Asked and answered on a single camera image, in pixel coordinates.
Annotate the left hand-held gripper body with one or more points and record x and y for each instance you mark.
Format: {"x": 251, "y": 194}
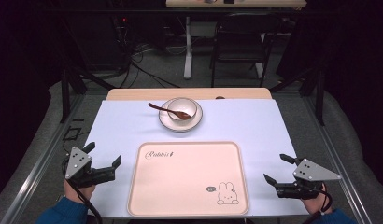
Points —
{"x": 77, "y": 163}

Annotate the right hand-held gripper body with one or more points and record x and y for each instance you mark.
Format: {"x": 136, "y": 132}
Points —
{"x": 308, "y": 180}

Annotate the person's right hand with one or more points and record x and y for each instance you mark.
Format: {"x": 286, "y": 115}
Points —
{"x": 314, "y": 205}

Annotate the person's left hand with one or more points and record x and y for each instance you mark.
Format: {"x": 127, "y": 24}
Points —
{"x": 78, "y": 193}

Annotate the pale lavender table mat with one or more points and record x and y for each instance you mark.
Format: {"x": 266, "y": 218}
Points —
{"x": 124, "y": 124}

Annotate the black metal stand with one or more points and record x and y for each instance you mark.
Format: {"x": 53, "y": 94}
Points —
{"x": 65, "y": 93}
{"x": 319, "y": 93}

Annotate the brown wooden spoon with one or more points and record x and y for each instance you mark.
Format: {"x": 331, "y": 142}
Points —
{"x": 158, "y": 108}

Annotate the pink rabbit print tray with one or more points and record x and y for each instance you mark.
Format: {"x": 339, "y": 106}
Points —
{"x": 186, "y": 180}

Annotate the white ceramic plate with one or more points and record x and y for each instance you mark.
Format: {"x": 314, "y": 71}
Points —
{"x": 180, "y": 125}

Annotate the white ceramic bowl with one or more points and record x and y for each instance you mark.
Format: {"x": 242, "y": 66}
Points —
{"x": 188, "y": 105}

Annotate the light wooden table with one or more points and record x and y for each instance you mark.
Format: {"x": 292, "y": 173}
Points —
{"x": 186, "y": 93}

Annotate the black cabinet with red light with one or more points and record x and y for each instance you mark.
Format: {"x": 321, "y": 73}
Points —
{"x": 96, "y": 43}

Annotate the black chair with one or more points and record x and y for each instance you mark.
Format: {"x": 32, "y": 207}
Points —
{"x": 239, "y": 46}

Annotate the white-legged wooden desk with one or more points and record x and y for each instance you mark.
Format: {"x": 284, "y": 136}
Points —
{"x": 188, "y": 46}

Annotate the black square floor frame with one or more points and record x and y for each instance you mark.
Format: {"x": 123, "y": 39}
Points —
{"x": 64, "y": 134}

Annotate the silver metal rail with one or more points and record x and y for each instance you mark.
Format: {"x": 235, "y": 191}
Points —
{"x": 339, "y": 168}
{"x": 40, "y": 168}

